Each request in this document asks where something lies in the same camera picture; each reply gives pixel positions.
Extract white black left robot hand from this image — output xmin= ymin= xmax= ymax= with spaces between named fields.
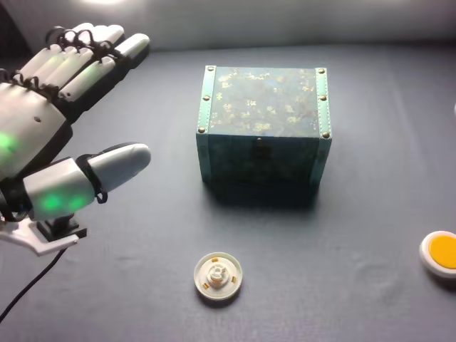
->
xmin=0 ymin=23 xmax=152 ymax=222

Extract teal floral box lid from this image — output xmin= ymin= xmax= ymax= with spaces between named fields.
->
xmin=195 ymin=65 xmax=331 ymax=140

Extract teal floral box body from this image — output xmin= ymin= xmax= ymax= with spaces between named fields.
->
xmin=195 ymin=131 xmax=334 ymax=197

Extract white round upturned button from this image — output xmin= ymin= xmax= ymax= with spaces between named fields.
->
xmin=193 ymin=252 xmax=244 ymax=304

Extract grey table cloth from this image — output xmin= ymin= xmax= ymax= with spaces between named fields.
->
xmin=0 ymin=44 xmax=456 ymax=342

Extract yellow white round button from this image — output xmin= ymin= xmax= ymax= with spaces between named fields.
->
xmin=419 ymin=230 xmax=456 ymax=279

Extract black cable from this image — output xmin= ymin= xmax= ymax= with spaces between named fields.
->
xmin=0 ymin=247 xmax=68 ymax=321

